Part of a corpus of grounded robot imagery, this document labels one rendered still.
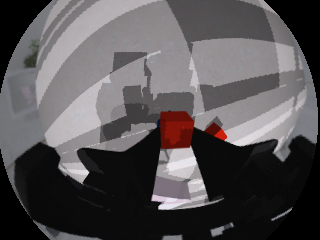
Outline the red cube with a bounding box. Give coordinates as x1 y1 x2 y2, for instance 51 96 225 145
204 123 228 140
160 111 195 149

